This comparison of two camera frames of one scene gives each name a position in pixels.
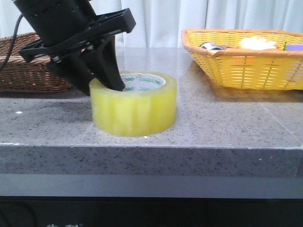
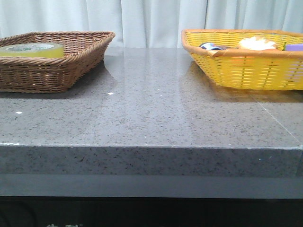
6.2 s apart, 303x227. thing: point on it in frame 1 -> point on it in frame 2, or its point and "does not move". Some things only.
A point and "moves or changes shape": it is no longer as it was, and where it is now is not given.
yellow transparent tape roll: x=134 y=113 moves or changes shape
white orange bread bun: x=256 y=43 does not move
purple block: x=297 y=47 does not move
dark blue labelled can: x=211 y=46 does not move
